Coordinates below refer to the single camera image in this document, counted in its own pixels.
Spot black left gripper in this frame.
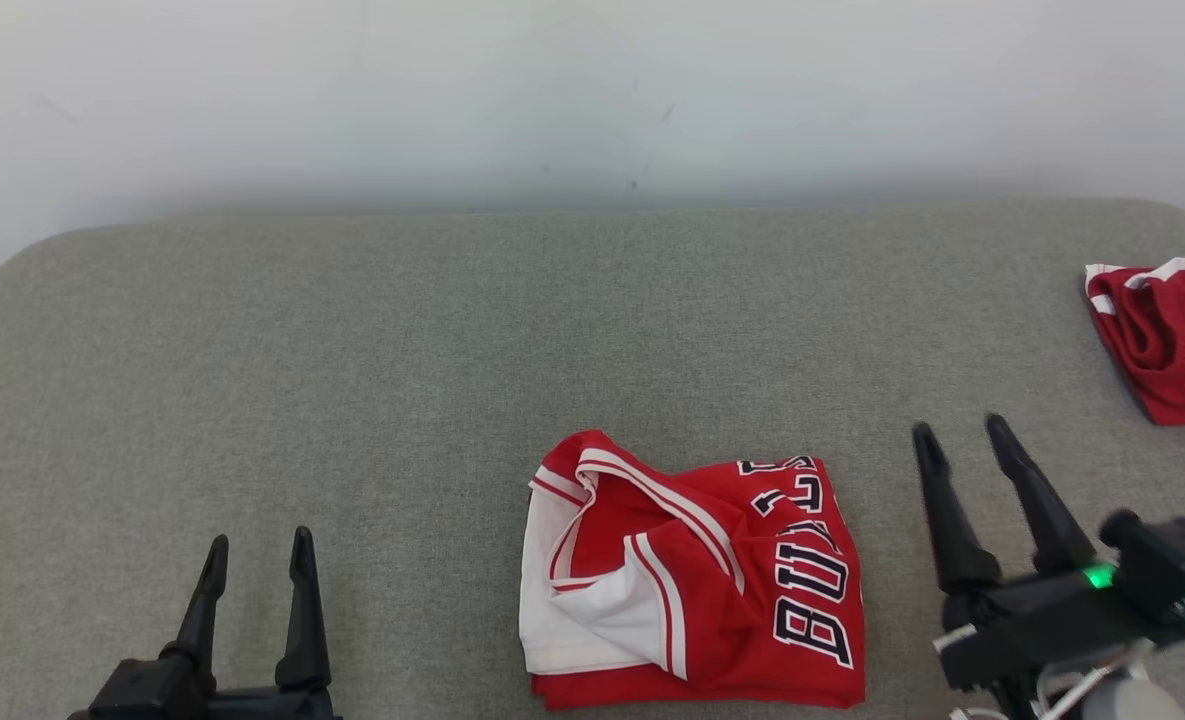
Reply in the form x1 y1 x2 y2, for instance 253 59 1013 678
66 526 344 720

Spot thin white wire bundle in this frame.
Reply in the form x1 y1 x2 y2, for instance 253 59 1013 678
932 624 1138 720

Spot red basketball jersey white trim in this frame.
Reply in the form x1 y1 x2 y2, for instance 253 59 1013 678
518 429 867 712

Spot red shorts white side stripes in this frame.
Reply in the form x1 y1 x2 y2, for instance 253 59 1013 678
1084 257 1185 430

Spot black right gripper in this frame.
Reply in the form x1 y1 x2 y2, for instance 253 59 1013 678
911 413 1185 692

